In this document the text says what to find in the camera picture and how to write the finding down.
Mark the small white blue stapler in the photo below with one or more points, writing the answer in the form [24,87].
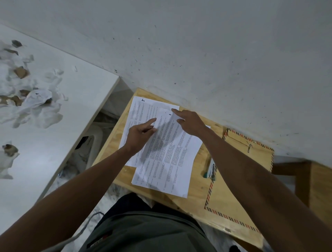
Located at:
[211,170]

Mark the wooden furniture frame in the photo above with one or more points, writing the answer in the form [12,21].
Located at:
[315,189]

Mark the person's grey shirt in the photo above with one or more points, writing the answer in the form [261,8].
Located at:
[150,233]

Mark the pile of torn paper scraps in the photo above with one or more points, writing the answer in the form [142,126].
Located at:
[36,103]

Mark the white plastic chair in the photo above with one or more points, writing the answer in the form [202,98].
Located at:
[89,145]

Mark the white printed paper sheet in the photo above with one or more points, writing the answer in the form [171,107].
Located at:
[170,166]

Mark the person's right thumb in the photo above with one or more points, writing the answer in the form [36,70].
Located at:
[180,120]

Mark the person's right forearm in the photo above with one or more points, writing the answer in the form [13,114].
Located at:
[259,187]

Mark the white printed sheet handwritten mark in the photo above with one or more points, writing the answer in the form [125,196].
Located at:
[138,111]

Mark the person's right hand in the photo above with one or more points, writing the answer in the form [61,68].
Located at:
[192,123]

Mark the person's left hand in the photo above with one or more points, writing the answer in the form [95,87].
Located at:
[137,137]

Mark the metal envelope clasp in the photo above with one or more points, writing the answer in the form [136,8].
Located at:
[249,148]

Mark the brown envelope striped border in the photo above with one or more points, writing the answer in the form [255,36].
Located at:
[225,200]

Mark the crumpled white brown paper scrap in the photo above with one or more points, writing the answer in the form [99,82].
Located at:
[7,158]

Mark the person's left thumb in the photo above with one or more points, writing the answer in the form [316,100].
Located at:
[153,130]

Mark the person's left forearm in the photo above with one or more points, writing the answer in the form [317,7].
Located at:
[70,200]

